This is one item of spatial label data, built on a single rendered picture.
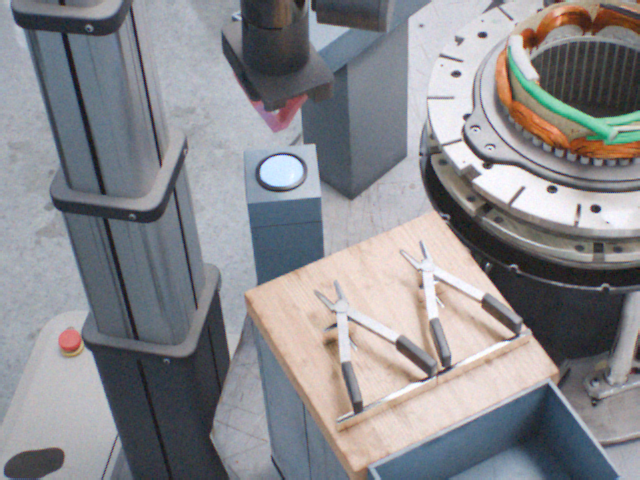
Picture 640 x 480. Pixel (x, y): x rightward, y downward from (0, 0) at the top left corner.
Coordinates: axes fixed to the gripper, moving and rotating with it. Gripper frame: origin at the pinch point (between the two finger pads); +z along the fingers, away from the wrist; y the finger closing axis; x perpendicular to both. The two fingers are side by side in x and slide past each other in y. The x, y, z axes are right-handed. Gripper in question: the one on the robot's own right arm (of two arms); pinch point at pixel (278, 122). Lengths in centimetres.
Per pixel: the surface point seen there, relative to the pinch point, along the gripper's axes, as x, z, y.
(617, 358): -25.4, 22.0, -25.3
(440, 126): -13.1, -0.1, -6.8
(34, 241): 17, 117, 89
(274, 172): 0.9, 6.2, -0.5
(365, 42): -15.5, 7.7, 12.8
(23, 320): 25, 116, 71
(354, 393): 6.7, -1.5, -29.1
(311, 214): -1.0, 8.8, -4.7
